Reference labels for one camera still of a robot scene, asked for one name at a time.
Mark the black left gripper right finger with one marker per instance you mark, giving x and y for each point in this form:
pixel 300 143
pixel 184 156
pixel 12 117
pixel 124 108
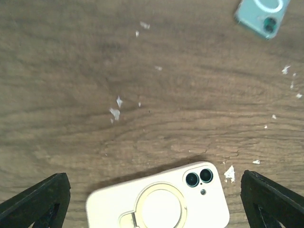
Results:
pixel 268 204

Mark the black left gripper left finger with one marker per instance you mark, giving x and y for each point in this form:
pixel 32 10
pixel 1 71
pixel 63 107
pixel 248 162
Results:
pixel 43 205

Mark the cream phone case with ring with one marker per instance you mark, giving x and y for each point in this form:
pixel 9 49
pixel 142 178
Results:
pixel 189 196

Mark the teal phone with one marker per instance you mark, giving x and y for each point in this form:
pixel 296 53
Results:
pixel 264 17

